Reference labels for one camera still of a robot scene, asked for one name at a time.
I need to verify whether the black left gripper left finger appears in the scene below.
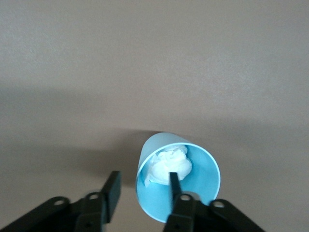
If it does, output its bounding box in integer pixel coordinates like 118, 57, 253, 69
0, 170, 122, 232

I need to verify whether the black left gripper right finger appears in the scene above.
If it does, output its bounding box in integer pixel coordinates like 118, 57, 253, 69
163, 172, 267, 232

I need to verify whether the light blue cup holding tissue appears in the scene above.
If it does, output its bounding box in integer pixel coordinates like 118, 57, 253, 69
135, 131, 222, 224

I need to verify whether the crumpled white tissue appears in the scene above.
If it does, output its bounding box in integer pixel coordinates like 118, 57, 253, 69
144, 145, 193, 188

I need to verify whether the brown table cloth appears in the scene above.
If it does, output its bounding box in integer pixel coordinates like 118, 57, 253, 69
0, 0, 309, 232

